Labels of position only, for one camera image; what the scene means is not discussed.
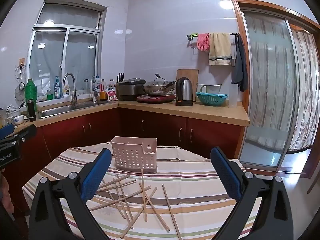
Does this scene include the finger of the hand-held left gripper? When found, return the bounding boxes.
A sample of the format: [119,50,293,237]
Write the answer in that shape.
[0,124,15,140]
[14,124,37,143]

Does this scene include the sliding glass door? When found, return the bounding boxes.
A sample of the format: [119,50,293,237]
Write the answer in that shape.
[231,0,320,178]

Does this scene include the wire kitchen utensil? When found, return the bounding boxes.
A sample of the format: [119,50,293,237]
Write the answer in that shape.
[15,64,27,84]

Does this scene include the blue dish soap bottle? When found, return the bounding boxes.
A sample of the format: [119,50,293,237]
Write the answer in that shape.
[54,76,62,98]

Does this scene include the grey rice cooker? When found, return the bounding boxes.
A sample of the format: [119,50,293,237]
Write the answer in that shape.
[117,77,147,101]

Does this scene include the black bottle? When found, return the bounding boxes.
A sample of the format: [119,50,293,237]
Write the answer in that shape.
[26,99,37,122]

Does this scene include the person's left hand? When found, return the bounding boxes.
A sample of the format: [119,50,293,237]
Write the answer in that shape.
[0,176,14,214]

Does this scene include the green thermos flask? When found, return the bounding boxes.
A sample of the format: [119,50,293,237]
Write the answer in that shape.
[25,78,38,113]

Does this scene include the steel sink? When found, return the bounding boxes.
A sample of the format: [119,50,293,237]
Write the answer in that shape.
[39,100,113,119]

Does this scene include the steel faucet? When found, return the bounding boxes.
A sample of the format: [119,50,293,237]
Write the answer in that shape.
[62,73,78,105]

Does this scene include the pink packet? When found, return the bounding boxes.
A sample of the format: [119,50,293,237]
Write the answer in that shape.
[106,87,117,102]

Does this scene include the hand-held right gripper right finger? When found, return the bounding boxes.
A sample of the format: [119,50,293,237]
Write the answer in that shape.
[210,147,295,240]

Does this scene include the striped curtain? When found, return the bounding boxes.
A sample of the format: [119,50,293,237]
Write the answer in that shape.
[291,29,320,153]

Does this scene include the steel electric kettle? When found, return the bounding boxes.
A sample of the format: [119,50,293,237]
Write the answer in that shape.
[175,77,193,106]

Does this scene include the amber oil bottle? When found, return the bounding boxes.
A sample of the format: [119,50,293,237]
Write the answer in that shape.
[99,79,108,101]

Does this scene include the pile of wooden chopsticks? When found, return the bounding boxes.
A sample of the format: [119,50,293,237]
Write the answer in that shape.
[89,169,182,240]

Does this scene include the metal mesh skimmer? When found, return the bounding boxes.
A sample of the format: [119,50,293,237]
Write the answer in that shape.
[14,85,26,101]

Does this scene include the teal plastic colander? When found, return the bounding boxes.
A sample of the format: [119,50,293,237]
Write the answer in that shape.
[196,92,228,106]

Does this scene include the pink perforated plastic basket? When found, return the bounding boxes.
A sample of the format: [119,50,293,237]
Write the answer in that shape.
[111,136,158,174]

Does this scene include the pink rubber gloves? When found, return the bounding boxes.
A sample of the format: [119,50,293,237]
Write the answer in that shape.
[197,33,210,51]

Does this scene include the red induction cooker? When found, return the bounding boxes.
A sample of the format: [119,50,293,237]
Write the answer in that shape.
[137,94,176,103]

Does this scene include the striped tablecloth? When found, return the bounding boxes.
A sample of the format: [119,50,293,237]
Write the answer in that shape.
[22,141,263,240]

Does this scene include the wooden cutting board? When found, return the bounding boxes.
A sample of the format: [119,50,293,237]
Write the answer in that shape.
[176,69,199,98]

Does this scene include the translucent plastic container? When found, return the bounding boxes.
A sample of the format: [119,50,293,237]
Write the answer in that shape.
[229,83,238,108]

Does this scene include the steel wok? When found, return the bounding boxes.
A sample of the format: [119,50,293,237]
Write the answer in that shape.
[142,79,176,96]

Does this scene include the white enamel pot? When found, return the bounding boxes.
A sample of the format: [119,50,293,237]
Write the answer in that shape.
[196,84,222,95]

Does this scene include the dark grey cloth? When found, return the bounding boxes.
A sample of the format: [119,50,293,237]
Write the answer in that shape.
[231,36,249,92]

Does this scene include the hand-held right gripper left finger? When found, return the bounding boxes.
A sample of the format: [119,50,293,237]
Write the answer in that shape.
[28,148,112,240]

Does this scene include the metal towel rack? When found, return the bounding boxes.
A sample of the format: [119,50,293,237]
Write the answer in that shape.
[186,33,239,67]

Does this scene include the glass wok lid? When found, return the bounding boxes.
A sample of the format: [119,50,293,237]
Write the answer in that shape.
[152,74,167,86]

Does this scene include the white patterned bowl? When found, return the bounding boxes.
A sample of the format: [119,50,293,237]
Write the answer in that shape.
[12,115,25,127]

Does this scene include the aluminium frame window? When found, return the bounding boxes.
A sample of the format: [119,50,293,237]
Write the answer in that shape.
[27,0,107,98]

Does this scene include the beige towel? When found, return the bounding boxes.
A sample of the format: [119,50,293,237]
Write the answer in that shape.
[209,32,232,66]

